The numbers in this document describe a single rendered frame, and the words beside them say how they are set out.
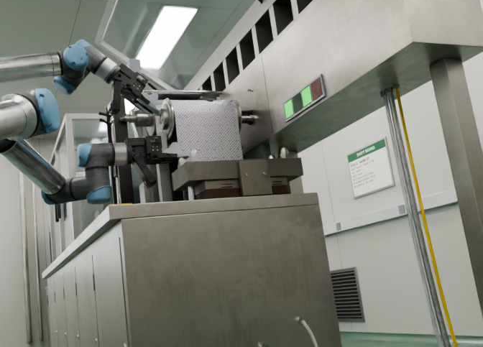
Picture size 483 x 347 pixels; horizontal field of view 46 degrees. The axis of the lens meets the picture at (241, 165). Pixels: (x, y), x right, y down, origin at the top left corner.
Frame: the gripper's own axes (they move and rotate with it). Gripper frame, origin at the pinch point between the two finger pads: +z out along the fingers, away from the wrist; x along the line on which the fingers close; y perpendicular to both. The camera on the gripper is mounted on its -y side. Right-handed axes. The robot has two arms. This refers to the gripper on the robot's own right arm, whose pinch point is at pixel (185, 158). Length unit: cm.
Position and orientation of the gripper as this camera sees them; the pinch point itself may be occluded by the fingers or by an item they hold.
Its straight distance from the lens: 194.0
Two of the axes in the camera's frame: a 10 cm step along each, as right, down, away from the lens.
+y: -1.3, -9.7, 2.1
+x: -3.9, 2.4, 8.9
